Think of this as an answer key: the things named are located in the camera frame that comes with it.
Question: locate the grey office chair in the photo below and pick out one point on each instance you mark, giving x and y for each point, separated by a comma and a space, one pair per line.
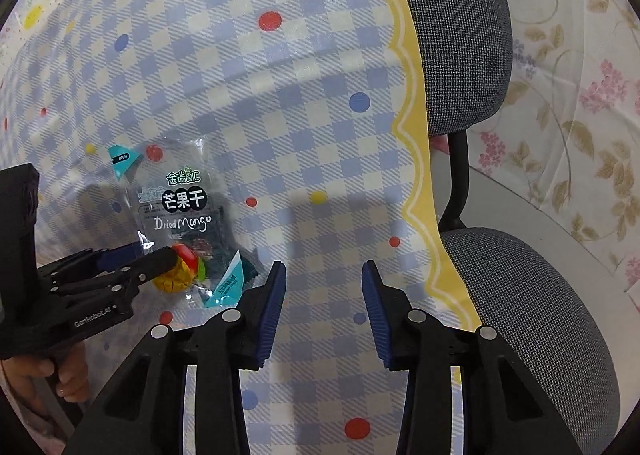
450, 35

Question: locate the blue checked cloth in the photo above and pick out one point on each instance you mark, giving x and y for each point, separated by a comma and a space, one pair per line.
300, 110

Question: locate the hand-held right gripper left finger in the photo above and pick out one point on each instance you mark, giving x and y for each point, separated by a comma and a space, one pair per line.
272, 315

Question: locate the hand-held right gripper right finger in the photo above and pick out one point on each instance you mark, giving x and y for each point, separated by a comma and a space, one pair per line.
375, 315

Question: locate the clear dried fruit packet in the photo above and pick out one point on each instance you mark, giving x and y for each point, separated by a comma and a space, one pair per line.
175, 215

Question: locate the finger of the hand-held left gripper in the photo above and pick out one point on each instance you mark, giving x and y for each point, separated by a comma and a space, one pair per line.
120, 257
155, 265

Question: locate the person's left hand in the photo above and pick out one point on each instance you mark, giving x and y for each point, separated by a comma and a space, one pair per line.
25, 372

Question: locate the floral plastic sheet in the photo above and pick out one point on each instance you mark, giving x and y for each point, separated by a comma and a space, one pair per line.
575, 135

